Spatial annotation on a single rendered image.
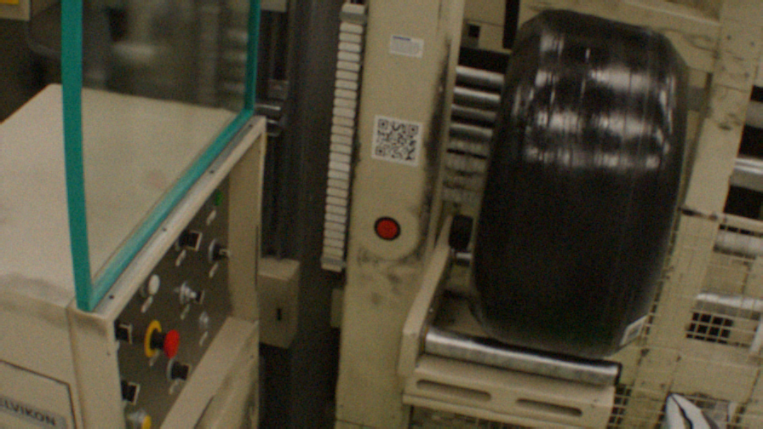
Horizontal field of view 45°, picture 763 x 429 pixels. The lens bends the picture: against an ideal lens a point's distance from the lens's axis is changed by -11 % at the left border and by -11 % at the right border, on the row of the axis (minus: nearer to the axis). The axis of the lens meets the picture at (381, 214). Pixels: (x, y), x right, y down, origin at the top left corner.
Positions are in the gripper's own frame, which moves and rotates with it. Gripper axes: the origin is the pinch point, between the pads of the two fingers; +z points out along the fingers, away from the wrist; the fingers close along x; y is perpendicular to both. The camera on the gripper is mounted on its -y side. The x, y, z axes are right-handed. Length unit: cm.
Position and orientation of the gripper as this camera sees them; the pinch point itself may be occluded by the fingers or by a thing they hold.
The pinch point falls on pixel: (675, 402)
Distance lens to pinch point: 154.3
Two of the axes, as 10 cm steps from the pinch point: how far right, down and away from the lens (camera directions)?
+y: -0.8, 3.0, 9.5
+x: 8.8, -4.2, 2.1
